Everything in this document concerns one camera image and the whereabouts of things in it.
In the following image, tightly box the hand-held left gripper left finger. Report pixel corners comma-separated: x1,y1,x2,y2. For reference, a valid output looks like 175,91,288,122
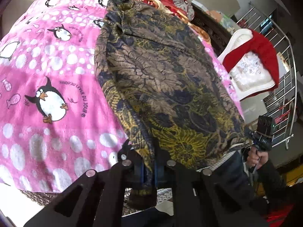
24,144,145,227

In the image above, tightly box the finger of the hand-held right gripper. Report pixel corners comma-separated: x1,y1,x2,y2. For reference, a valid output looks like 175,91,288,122
244,128,258,145

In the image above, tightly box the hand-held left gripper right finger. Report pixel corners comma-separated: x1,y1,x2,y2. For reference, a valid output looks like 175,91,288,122
155,159,271,227

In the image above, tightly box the dark floral patterned garment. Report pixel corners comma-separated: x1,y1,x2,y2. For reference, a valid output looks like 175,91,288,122
94,0,248,208

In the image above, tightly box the person's right forearm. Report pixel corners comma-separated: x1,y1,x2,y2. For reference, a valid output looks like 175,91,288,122
257,159,293,195

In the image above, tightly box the person's right hand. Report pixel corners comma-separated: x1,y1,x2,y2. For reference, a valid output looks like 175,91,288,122
246,147,269,171

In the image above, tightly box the floral chair cushion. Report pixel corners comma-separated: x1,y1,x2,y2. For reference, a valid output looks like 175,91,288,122
233,52,273,91

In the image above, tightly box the metal railing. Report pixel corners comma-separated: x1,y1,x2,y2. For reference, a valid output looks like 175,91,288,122
237,6,299,150

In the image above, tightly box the red garment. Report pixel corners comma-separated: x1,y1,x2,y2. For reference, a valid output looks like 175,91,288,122
223,28,280,89

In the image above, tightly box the white chair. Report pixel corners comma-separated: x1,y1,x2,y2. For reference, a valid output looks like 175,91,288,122
217,28,281,100

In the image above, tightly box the carved dark wooden cabinet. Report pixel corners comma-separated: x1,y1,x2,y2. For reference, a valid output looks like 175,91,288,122
191,3,233,57

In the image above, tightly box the green packet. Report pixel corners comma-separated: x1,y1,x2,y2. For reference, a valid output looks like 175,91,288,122
220,14,237,29

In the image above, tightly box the peach plastic bag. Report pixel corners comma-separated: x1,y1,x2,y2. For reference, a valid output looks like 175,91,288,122
208,9,223,20

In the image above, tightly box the white flat box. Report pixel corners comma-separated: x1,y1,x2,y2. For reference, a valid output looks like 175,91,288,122
192,0,209,11

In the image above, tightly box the pink penguin blanket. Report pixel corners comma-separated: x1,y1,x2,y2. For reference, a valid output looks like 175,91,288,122
0,0,245,193

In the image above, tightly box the gold and red satin cloth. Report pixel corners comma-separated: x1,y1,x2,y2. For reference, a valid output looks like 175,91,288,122
92,0,211,45

